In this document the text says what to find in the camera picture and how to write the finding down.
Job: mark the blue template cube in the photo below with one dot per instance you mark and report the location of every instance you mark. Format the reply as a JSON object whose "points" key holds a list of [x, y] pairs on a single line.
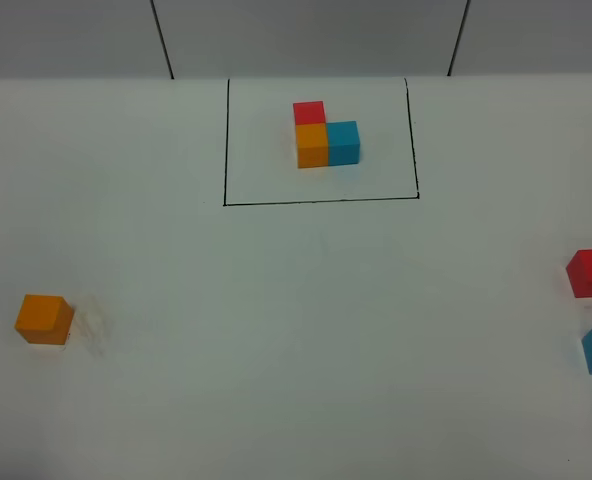
{"points": [[344, 143]]}

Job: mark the red template cube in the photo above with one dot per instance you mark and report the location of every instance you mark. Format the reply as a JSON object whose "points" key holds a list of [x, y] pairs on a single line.
{"points": [[306, 113]]}

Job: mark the orange template cube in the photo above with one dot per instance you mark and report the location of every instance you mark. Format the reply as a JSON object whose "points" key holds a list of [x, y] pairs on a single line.
{"points": [[312, 145]]}

